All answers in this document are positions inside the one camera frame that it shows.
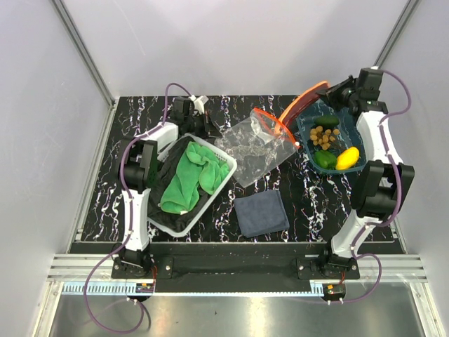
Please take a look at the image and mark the black cloth in basket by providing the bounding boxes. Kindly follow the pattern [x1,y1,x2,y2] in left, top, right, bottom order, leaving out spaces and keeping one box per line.
[147,136,209,232]

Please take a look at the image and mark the clear zip top bag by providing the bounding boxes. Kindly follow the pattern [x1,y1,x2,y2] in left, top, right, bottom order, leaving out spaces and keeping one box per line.
[215,108,300,187]

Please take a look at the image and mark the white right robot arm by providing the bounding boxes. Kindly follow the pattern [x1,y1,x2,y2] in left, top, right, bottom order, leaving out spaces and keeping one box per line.
[318,67,415,279]

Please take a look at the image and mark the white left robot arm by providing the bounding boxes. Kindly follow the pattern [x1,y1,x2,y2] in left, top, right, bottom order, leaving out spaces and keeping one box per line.
[114,95,213,278]

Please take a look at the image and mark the yellow fake lemon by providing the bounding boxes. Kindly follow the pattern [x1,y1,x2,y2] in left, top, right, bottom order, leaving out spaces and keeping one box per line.
[335,147,360,171]

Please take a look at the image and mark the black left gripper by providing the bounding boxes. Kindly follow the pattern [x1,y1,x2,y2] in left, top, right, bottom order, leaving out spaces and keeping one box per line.
[184,110,222,140]

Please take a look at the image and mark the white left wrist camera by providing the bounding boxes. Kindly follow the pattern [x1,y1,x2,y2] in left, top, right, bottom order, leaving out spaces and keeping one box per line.
[189,95,208,114]

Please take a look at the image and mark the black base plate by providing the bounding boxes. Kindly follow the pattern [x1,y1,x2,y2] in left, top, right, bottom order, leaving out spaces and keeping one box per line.
[112,242,360,294]

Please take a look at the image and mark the folded dark blue towel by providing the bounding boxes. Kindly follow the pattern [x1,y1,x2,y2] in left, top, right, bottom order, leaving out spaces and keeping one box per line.
[234,190,290,238]

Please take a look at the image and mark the white plastic basket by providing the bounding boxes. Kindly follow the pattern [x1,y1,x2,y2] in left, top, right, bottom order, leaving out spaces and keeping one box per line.
[147,134,237,237]

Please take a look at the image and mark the green fake pepper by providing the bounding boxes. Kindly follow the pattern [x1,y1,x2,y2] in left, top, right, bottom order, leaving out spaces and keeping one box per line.
[314,150,337,170]

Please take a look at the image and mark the brown fake nuts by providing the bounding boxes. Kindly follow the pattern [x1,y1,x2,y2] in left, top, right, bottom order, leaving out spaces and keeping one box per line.
[309,126,340,150]

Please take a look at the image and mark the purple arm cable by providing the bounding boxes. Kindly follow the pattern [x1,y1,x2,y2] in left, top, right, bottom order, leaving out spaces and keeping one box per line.
[83,83,197,333]
[308,69,412,305]

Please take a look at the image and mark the green cloth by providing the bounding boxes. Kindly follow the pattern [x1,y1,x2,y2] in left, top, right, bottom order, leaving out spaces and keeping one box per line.
[160,140,230,215]

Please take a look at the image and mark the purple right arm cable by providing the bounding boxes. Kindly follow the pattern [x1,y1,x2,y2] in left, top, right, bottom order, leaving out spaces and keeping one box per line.
[308,69,412,305]

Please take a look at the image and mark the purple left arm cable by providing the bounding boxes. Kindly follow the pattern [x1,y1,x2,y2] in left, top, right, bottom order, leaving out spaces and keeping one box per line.
[83,83,197,333]

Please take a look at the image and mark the blue transparent container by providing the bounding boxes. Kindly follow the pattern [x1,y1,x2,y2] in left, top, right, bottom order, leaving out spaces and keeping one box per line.
[296,101,367,175]

